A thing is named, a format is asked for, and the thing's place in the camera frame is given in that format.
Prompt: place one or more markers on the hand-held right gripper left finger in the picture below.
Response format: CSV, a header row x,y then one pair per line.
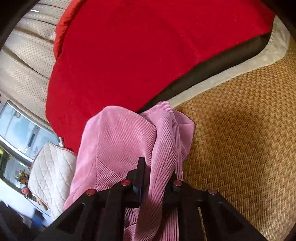
x,y
138,185

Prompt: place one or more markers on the blue yellow plastic toy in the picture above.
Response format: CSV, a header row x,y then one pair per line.
x,y
39,219

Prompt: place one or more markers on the white quilted pad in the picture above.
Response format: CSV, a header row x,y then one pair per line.
x,y
50,176

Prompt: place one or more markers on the woven bamboo mat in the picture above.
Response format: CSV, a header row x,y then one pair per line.
x,y
242,139

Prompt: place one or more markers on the artificial flower bouquet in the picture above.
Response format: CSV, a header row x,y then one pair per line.
x,y
22,178

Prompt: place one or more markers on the silver patterned cushion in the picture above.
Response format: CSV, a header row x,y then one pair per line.
x,y
61,141

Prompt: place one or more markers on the red blanket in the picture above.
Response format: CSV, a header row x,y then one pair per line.
x,y
138,58

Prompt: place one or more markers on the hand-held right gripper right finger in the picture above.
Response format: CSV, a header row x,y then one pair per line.
x,y
175,192

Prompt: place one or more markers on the beige dotted curtain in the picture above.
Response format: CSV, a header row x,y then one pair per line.
x,y
23,69

